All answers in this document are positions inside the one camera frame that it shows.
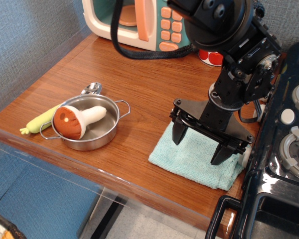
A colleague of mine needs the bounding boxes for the green plush vegetable toy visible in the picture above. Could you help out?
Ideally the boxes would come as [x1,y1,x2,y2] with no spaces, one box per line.
[19,104,60,134]

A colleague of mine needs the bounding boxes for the white stove knob middle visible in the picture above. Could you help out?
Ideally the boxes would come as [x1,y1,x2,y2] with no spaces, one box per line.
[253,104,266,122]

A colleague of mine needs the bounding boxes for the orange plush toy corner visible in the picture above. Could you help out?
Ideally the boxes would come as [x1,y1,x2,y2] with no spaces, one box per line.
[0,215,26,239]

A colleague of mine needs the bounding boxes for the metal spoon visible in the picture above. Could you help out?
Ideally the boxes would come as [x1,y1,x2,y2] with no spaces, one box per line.
[81,82,102,95]

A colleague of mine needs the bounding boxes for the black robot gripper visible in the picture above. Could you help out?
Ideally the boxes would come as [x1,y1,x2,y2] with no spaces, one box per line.
[170,84,254,165]

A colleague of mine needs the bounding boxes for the stainless steel pan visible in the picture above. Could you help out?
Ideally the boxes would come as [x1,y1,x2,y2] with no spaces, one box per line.
[50,95,131,151]

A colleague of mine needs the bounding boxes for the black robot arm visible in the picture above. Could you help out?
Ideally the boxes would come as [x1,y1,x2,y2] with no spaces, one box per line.
[167,0,281,165]

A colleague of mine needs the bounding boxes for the white stove knob front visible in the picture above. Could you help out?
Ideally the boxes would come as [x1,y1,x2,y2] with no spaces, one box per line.
[237,147,252,168]

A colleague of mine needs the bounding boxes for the white stove knob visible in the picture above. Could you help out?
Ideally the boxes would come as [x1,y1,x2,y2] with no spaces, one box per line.
[237,147,252,168]
[253,104,266,122]

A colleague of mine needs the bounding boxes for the toy microwave teal and cream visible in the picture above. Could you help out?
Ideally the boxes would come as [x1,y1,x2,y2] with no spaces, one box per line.
[82,0,190,51]

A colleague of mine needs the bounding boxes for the black toy stove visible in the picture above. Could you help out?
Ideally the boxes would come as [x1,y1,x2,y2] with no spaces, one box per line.
[206,43,299,239]

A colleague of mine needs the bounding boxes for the tomato sauce can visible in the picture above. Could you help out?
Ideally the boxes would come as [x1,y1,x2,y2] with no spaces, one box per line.
[198,50,223,66]

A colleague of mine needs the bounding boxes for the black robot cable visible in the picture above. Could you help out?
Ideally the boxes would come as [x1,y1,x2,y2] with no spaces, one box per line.
[110,0,194,60]

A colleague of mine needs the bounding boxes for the light blue cloth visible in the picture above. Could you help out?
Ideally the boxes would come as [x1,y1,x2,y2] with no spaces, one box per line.
[149,122,244,191]

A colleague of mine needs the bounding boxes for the plush mushroom toy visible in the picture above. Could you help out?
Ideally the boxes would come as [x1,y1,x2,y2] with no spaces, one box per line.
[53,105,107,140]

